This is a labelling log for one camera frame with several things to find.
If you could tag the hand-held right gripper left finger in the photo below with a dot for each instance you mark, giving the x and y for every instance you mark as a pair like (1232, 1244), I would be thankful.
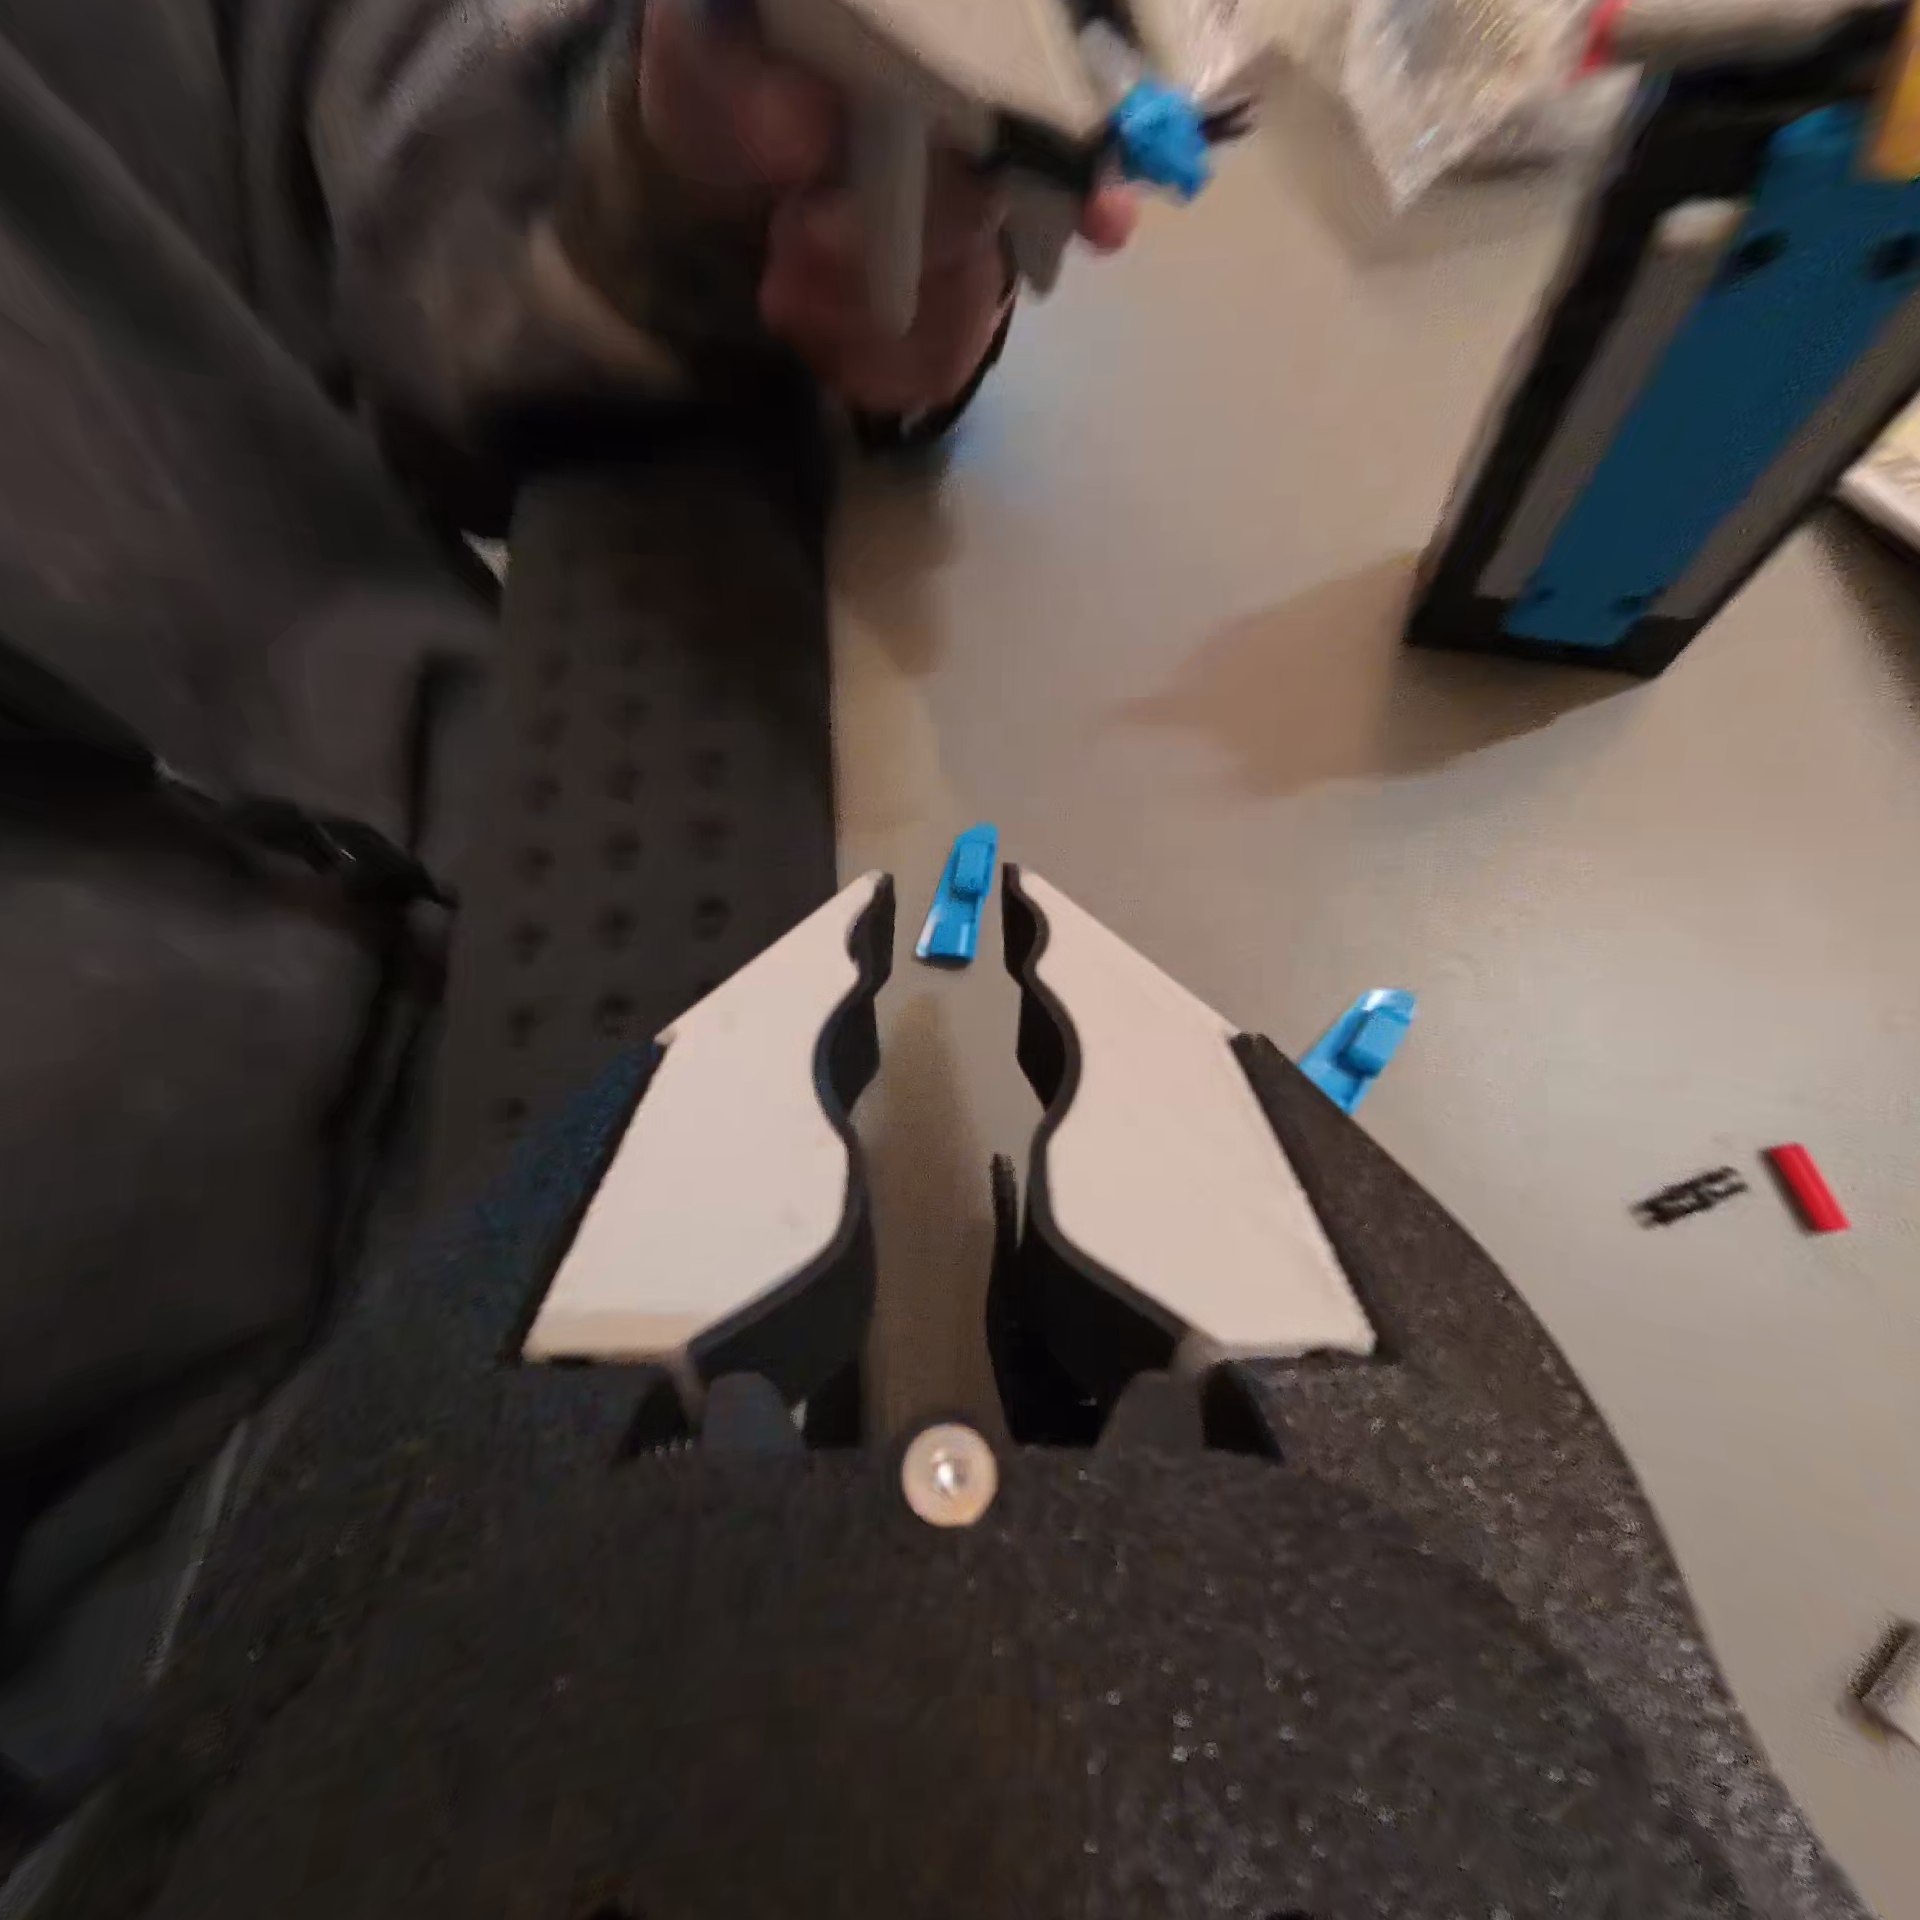
(706, 1201)

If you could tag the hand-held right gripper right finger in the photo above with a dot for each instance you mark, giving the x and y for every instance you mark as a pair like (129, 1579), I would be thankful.
(1186, 1201)

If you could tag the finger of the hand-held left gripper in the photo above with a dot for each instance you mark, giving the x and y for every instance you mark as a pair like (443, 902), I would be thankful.
(961, 54)

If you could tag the blue grey axle assembly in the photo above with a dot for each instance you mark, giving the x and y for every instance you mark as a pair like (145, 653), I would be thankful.
(1160, 140)

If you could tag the blue curved brick panel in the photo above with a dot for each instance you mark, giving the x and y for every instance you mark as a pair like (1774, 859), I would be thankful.
(961, 900)
(1356, 1051)

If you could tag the person's left forearm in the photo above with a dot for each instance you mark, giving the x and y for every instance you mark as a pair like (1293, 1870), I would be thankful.
(510, 181)

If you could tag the grey desk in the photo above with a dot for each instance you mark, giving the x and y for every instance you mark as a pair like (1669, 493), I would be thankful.
(1201, 601)

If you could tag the person's left hand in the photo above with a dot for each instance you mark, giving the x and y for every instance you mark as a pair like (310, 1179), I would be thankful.
(779, 210)

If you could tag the black perforated panel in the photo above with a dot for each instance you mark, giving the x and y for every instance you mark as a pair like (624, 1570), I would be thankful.
(645, 779)

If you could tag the clear plastic bag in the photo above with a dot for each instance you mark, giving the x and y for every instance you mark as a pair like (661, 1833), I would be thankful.
(1440, 91)

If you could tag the black connector pin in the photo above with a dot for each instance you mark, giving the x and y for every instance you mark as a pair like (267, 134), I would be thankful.
(1690, 1201)

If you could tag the red bush brick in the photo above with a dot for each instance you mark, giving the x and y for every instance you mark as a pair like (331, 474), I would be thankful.
(1805, 1189)

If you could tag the black blue brick model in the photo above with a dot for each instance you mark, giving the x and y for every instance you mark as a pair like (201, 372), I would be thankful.
(1709, 421)

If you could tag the grey bush brick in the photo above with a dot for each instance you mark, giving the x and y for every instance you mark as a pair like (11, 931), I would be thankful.
(1898, 1688)

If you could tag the instruction booklet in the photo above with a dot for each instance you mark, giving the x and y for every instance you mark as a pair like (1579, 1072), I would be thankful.
(1890, 475)

